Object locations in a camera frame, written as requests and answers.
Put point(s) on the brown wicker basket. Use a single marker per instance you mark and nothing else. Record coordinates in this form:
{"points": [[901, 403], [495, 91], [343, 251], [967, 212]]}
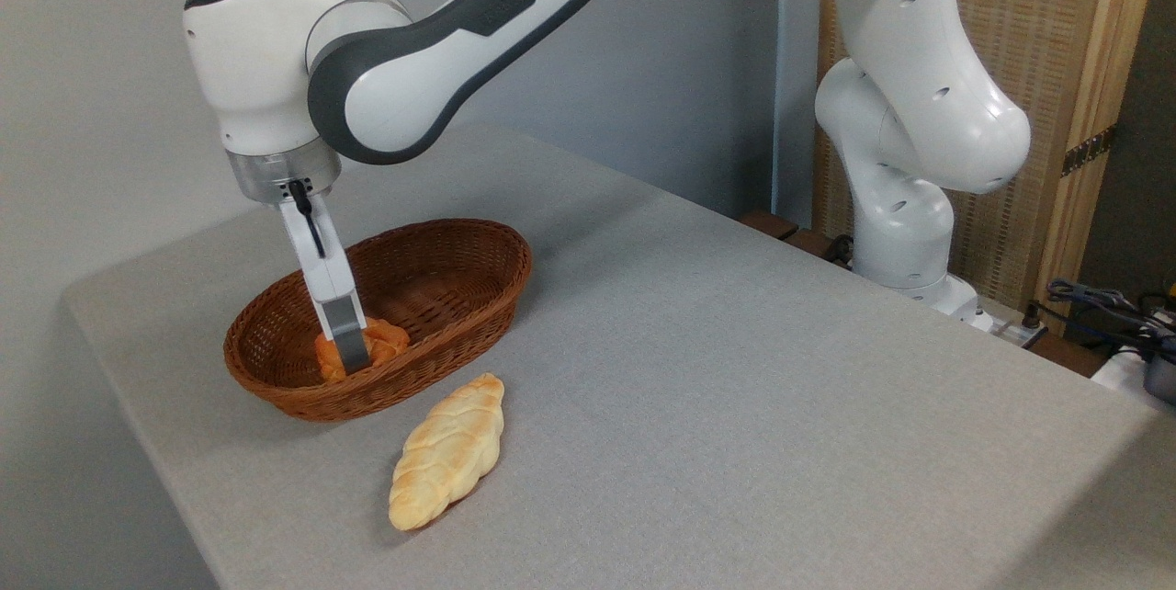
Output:
{"points": [[482, 273]]}

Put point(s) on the orange croissant bread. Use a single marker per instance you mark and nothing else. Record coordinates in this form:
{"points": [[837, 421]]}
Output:
{"points": [[388, 339]]}

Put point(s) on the grey box device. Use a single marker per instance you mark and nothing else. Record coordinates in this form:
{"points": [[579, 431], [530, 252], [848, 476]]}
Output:
{"points": [[1162, 379]]}

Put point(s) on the wood framed woven screen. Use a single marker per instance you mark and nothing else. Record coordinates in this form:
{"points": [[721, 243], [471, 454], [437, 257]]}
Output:
{"points": [[1038, 20]]}

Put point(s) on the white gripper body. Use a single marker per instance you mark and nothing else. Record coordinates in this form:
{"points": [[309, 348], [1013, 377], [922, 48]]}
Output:
{"points": [[323, 264]]}

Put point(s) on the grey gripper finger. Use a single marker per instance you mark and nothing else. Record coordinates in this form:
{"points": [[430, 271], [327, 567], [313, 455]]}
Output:
{"points": [[349, 337]]}

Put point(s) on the metal screen hinge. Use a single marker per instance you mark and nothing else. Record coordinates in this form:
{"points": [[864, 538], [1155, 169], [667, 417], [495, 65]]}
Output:
{"points": [[1090, 150]]}

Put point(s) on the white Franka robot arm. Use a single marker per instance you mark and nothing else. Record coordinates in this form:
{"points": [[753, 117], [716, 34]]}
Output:
{"points": [[919, 112]]}

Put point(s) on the pale braided bread loaf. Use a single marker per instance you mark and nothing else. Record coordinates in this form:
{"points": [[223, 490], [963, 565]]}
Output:
{"points": [[447, 452]]}

